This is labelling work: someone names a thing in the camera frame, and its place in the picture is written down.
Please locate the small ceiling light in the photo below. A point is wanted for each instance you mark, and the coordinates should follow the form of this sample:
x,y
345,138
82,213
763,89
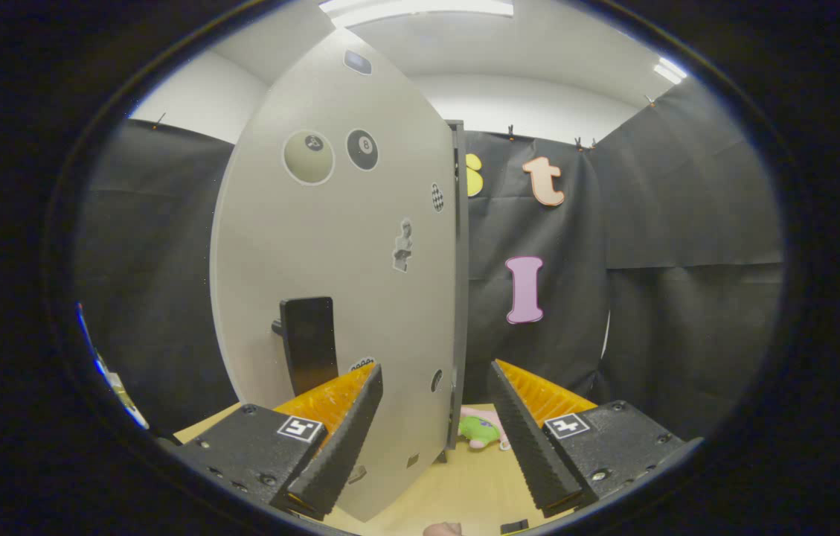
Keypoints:
x,y
669,70

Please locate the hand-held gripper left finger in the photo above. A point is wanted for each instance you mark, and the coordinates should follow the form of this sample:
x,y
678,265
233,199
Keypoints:
x,y
345,439

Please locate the yellowish printed packet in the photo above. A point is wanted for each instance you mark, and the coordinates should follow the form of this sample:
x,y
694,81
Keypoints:
x,y
126,398

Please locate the grey shoe cabinet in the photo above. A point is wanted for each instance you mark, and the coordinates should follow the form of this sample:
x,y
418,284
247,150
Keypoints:
x,y
461,298

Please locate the green and pink plush toy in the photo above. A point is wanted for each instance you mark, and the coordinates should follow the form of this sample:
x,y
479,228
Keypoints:
x,y
479,430

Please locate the blue and white packet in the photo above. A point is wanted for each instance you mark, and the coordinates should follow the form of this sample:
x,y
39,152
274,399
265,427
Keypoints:
x,y
98,366

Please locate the long ceiling light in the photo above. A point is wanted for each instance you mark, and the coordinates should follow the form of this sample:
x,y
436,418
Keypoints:
x,y
420,9

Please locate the white shoe cabinet door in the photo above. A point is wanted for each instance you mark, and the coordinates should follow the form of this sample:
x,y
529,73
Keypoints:
x,y
330,246

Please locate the black backdrop cloth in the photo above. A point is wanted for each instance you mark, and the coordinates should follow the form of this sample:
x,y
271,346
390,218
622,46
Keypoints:
x,y
672,335

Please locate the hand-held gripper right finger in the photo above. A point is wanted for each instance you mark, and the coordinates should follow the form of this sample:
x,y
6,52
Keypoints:
x,y
527,439

